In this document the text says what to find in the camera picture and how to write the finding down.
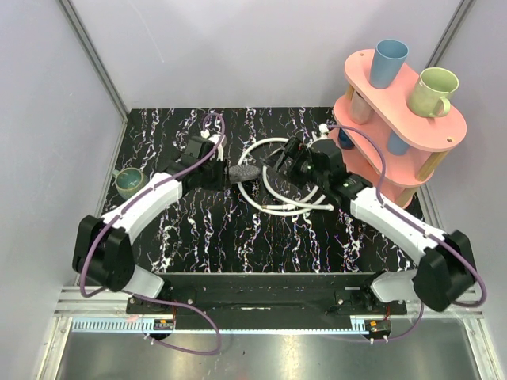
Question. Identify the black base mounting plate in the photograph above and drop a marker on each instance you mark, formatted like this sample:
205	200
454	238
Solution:
276	308

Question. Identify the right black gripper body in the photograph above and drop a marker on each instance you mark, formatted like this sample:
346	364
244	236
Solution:
301	169

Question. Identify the blue tumbler on top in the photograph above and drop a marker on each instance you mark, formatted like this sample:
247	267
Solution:
388	59

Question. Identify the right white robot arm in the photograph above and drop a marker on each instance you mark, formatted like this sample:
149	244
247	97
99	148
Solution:
444	261

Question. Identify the light blue cup middle shelf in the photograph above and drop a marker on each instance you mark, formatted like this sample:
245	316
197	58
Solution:
396	146

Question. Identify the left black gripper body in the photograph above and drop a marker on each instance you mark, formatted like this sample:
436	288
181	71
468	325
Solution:
221	174

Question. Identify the dark blue cup bottom shelf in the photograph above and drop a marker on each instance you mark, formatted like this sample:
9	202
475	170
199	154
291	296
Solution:
344	141

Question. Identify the teal ceramic cup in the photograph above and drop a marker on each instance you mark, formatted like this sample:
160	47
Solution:
129	181

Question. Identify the grey shower head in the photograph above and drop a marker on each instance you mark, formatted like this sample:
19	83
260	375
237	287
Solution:
243	173

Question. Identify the pink cup middle shelf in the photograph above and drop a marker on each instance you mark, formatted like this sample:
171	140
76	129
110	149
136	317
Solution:
360	111

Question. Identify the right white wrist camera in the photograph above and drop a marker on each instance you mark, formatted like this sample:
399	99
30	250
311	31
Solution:
322	133

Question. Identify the aluminium rail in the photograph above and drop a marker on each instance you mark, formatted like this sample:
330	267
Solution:
71	303

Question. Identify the green mug on shelf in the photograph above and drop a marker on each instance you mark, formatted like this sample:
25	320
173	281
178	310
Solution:
432	92

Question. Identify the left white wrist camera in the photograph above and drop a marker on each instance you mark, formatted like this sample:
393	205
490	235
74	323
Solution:
218	140

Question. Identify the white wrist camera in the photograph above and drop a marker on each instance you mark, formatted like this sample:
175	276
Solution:
218	140
322	133

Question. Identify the pink three-tier shelf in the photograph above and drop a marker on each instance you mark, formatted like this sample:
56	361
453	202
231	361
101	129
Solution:
430	140

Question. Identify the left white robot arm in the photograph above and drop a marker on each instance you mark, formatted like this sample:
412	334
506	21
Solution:
103	248

